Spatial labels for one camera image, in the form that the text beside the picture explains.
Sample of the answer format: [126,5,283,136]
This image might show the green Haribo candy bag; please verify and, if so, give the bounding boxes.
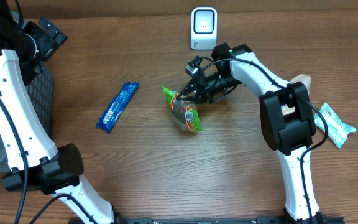
[162,85,203,132]

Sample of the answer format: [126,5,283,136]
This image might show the blue snack packet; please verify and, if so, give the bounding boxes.
[96,82,139,133]

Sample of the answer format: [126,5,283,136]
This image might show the brown nut snack bag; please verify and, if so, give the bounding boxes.
[282,74,311,116]

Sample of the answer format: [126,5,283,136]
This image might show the teal wipes packet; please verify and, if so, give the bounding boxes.
[319,103,357,148]

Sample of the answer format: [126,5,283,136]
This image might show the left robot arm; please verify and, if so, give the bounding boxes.
[0,1,121,223]

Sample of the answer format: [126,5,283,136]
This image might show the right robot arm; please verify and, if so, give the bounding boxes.
[177,43,325,223]

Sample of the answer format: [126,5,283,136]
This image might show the white barcode scanner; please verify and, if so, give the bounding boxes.
[190,7,218,50]

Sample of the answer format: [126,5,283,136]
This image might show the grey plastic mesh basket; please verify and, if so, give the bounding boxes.
[0,11,55,174]

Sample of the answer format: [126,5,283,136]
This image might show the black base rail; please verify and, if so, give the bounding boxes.
[68,215,345,224]

